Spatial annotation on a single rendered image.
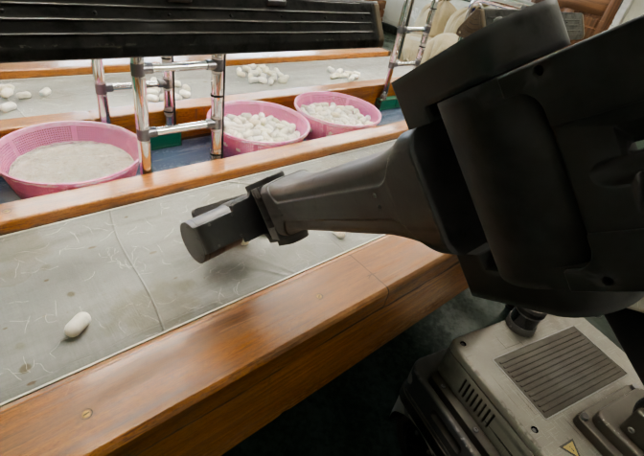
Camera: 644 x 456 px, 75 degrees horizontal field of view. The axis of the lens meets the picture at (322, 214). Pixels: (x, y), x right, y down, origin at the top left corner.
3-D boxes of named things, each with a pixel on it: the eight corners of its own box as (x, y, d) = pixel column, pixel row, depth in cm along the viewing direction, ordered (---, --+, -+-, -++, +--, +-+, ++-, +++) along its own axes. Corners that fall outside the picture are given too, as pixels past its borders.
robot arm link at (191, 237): (315, 232, 52) (287, 168, 51) (239, 275, 45) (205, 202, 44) (268, 240, 61) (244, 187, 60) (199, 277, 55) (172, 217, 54)
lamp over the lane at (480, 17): (583, 39, 135) (594, 15, 131) (481, 44, 98) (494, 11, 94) (559, 33, 140) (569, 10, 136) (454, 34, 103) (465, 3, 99)
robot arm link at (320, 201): (685, 263, 16) (599, -19, 14) (587, 340, 14) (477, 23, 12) (311, 234, 56) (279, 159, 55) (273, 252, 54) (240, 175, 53)
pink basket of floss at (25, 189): (168, 171, 98) (166, 135, 93) (104, 239, 77) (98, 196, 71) (59, 148, 99) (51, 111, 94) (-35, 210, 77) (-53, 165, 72)
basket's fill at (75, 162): (153, 199, 88) (151, 176, 84) (28, 230, 74) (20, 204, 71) (116, 152, 100) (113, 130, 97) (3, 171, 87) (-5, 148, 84)
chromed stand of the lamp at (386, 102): (412, 104, 168) (448, -20, 143) (379, 110, 156) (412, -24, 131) (379, 88, 179) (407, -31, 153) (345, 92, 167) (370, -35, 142)
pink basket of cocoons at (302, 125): (322, 152, 120) (327, 122, 115) (268, 189, 100) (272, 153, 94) (247, 123, 128) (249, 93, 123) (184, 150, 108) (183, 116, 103)
